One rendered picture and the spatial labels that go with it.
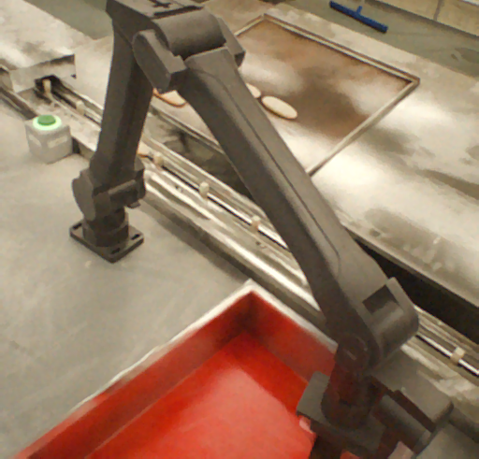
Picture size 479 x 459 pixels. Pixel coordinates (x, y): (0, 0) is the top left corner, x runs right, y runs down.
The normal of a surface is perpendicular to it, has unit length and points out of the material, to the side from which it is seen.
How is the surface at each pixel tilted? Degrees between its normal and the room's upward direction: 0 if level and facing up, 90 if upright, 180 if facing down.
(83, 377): 0
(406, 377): 0
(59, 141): 90
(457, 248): 10
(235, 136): 87
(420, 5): 90
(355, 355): 90
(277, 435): 0
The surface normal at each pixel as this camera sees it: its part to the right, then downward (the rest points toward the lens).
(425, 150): -0.02, -0.67
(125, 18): -0.74, 0.38
